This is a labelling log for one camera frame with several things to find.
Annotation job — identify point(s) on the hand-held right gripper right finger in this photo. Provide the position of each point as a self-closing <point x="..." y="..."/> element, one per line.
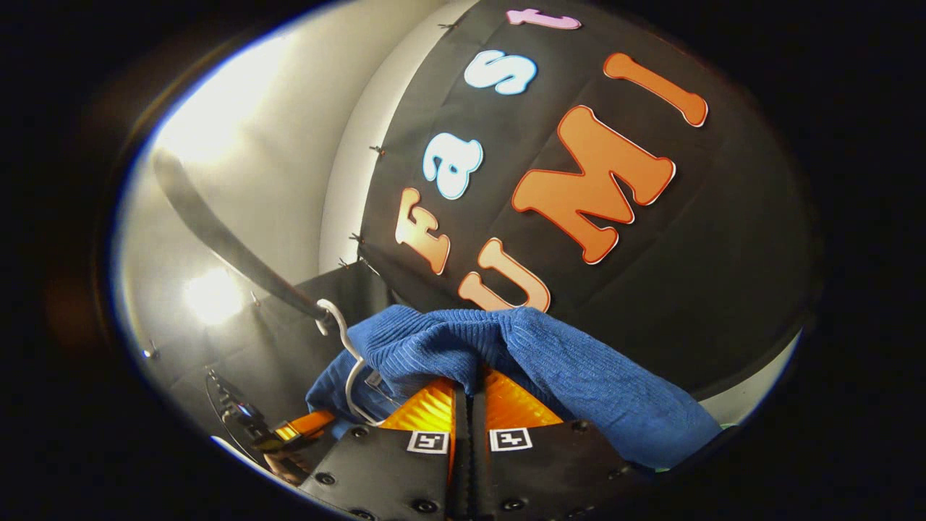
<point x="550" y="470"/>

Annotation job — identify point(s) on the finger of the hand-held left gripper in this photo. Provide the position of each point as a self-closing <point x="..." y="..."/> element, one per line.
<point x="311" y="423"/>

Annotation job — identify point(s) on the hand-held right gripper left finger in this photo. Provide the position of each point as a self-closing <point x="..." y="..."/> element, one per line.
<point x="391" y="477"/>

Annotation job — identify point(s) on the white plastic clothes hanger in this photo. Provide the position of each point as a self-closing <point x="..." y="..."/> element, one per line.
<point x="349" y="340"/>

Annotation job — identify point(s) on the black metal clothes rack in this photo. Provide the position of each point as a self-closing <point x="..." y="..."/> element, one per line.
<point x="231" y="242"/>

